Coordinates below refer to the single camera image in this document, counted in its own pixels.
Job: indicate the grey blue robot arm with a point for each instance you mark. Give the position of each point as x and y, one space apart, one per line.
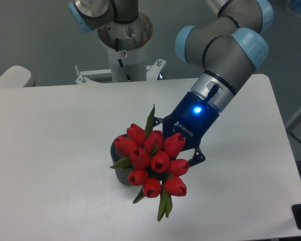
229 50

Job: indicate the beige chair back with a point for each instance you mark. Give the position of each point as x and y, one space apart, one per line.
17 77

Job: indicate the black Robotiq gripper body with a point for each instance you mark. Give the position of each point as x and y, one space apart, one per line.
192 118

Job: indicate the dark grey ribbed vase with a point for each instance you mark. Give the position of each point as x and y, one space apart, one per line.
122 174

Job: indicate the red tulip bouquet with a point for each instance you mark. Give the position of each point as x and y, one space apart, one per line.
156 169

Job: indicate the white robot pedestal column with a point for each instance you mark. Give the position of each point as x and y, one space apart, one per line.
126 44

